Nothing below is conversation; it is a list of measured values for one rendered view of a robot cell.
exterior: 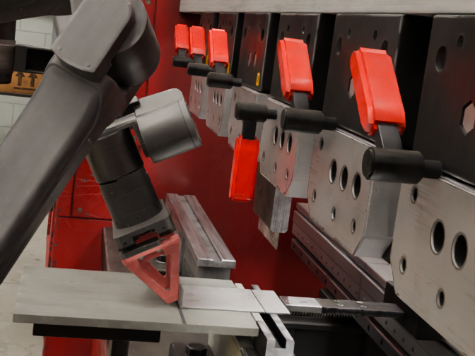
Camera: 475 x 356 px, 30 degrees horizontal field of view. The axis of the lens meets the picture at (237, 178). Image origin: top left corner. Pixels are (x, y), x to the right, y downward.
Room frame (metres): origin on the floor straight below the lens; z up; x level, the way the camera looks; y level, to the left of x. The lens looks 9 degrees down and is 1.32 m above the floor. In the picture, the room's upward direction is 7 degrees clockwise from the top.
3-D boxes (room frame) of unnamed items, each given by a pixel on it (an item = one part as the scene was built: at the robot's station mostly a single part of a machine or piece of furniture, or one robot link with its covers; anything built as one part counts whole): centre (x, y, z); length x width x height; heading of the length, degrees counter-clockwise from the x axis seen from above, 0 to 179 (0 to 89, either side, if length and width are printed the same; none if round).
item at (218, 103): (1.24, 0.00, 1.26); 0.15 x 0.09 x 0.17; 11
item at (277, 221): (1.02, -0.04, 1.13); 0.10 x 0.02 x 0.10; 11
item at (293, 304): (1.06, -0.20, 1.01); 0.26 x 0.12 x 0.05; 101
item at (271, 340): (1.00, -0.05, 0.99); 0.20 x 0.03 x 0.03; 11
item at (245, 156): (0.86, -0.01, 1.20); 0.04 x 0.02 x 0.10; 101
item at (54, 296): (0.99, 0.10, 1.00); 0.26 x 0.18 x 0.01; 101
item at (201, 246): (1.56, 0.06, 0.92); 0.50 x 0.06 x 0.10; 11
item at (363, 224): (0.65, -0.11, 1.26); 0.15 x 0.09 x 0.17; 11
